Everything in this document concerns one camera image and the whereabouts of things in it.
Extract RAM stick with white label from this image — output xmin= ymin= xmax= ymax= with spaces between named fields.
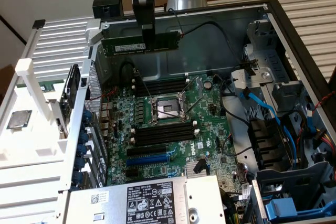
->
xmin=101 ymin=30 xmax=182 ymax=57

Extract black RAM slot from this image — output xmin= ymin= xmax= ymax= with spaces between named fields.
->
xmin=132 ymin=124 xmax=198 ymax=137
xmin=133 ymin=82 xmax=188 ymax=91
xmin=135 ymin=86 xmax=185 ymax=95
xmin=130 ymin=129 xmax=200 ymax=142
xmin=132 ymin=120 xmax=197 ymax=133
xmin=133 ymin=78 xmax=189 ymax=88
xmin=130 ymin=132 xmax=200 ymax=148
xmin=134 ymin=76 xmax=188 ymax=84

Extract green RAM stick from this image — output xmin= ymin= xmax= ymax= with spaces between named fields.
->
xmin=39 ymin=82 xmax=65 ymax=92

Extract black box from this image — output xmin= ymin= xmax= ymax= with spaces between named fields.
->
xmin=92 ymin=0 xmax=124 ymax=22

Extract thin metal locking lever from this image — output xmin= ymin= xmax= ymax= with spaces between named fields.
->
xmin=133 ymin=69 xmax=154 ymax=103
xmin=186 ymin=95 xmax=204 ymax=114

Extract open grey PC case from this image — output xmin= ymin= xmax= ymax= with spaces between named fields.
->
xmin=62 ymin=0 xmax=336 ymax=224

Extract CPU socket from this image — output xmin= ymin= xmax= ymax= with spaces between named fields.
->
xmin=149 ymin=91 xmax=190 ymax=126

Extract black graphics card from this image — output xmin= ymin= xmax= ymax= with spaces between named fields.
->
xmin=49 ymin=63 xmax=81 ymax=140

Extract long black expansion slot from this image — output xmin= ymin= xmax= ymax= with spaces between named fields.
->
xmin=127 ymin=144 xmax=167 ymax=157

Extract green motherboard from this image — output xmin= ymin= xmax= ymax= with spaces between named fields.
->
xmin=101 ymin=73 xmax=254 ymax=224

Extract long blue expansion slot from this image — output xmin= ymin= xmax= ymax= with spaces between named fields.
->
xmin=125 ymin=153 xmax=170 ymax=166

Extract silver metal drive cage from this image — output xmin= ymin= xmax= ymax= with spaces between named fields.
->
xmin=230 ymin=19 xmax=312 ymax=116

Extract silver finned heatsink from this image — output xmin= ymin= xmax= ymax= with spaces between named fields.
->
xmin=185 ymin=161 xmax=208 ymax=176

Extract black plug on heatsink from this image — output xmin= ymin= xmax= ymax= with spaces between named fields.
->
xmin=193 ymin=158 xmax=207 ymax=174

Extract silver CPU chip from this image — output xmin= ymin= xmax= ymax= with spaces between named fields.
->
xmin=6 ymin=110 xmax=33 ymax=130

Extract white parts rack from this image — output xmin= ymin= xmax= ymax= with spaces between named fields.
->
xmin=0 ymin=58 xmax=89 ymax=169

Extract silver power supply unit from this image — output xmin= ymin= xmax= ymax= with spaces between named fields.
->
xmin=62 ymin=174 xmax=226 ymax=224

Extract grey disk bay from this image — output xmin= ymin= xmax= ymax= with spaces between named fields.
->
xmin=249 ymin=159 xmax=336 ymax=224

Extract blue disk caddy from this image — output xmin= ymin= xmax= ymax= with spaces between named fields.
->
xmin=264 ymin=197 xmax=336 ymax=222

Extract black looped cable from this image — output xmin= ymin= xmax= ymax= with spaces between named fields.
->
xmin=119 ymin=61 xmax=138 ymax=88

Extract red black twisted wire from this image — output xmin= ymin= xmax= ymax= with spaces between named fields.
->
xmin=86 ymin=86 xmax=118 ymax=101
xmin=313 ymin=90 xmax=336 ymax=109

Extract black cable with plug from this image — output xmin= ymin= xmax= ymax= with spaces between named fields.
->
xmin=167 ymin=7 xmax=244 ymax=65

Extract thick black cable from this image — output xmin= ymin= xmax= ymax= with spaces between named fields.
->
xmin=220 ymin=76 xmax=254 ymax=126

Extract long blue SATA wire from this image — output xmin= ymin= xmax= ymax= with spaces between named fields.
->
xmin=236 ymin=87 xmax=302 ymax=168

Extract thin black cable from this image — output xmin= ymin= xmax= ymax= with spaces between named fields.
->
xmin=223 ymin=133 xmax=254 ymax=156

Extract black plastic fan duct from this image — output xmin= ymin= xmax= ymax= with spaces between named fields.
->
xmin=248 ymin=118 xmax=293 ymax=171

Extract short blue SATA wire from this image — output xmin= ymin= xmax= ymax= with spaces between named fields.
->
xmin=306 ymin=103 xmax=320 ymax=143

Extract yellow red power wires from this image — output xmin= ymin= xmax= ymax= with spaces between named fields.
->
xmin=313 ymin=126 xmax=336 ymax=156

